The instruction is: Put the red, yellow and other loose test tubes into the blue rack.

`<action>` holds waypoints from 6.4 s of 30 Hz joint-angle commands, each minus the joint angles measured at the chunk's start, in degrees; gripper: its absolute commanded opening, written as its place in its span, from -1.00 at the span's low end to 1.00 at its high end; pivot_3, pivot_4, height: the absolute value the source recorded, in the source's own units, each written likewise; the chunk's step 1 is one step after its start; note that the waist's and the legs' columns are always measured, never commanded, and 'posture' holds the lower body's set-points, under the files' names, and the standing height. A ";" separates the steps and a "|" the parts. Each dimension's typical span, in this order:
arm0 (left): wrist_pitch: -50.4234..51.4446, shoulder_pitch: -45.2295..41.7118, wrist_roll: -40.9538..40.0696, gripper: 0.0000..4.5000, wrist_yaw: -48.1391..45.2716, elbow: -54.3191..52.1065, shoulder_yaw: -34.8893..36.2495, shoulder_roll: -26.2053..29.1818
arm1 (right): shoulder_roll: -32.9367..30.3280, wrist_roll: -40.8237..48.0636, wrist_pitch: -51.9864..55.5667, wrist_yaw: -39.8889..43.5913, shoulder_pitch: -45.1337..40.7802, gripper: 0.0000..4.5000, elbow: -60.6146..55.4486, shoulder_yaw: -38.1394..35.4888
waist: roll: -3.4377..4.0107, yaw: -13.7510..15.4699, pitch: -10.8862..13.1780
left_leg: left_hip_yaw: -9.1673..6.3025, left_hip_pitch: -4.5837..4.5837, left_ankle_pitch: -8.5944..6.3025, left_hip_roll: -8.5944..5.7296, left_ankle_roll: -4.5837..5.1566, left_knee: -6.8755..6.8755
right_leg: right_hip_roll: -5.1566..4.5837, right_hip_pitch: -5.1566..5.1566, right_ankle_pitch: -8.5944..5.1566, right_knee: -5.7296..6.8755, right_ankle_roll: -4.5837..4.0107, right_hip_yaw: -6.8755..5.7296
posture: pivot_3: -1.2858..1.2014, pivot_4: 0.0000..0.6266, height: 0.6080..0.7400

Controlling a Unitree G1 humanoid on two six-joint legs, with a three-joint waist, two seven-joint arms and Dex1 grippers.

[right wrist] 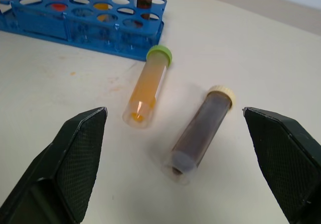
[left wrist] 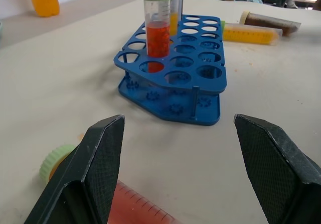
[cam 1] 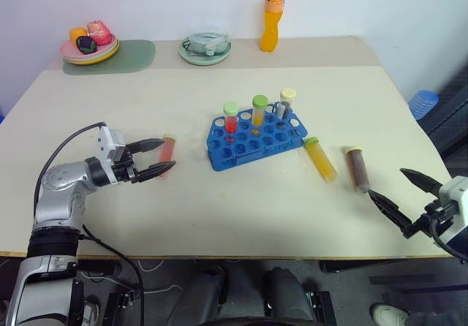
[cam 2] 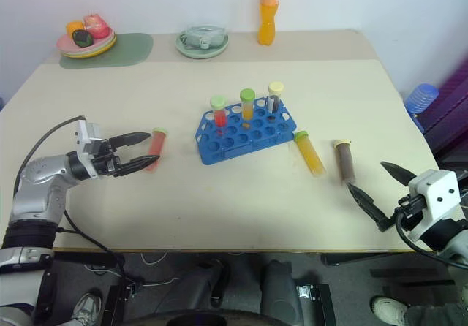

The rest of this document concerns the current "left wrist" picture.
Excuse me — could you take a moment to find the red liquid tube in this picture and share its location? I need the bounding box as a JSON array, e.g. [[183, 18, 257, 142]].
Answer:
[[140, 0, 174, 73]]

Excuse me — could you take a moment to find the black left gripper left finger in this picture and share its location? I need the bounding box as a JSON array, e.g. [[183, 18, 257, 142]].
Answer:
[[24, 114, 125, 224]]

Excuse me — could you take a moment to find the brown liquid tube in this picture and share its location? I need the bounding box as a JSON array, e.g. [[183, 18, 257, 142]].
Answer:
[[239, 11, 302, 37]]

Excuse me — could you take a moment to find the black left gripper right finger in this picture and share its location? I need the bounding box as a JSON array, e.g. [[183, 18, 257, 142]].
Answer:
[[234, 114, 321, 224]]

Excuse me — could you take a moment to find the blue test tube rack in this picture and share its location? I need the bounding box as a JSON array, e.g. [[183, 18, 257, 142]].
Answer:
[[113, 14, 228, 127]]

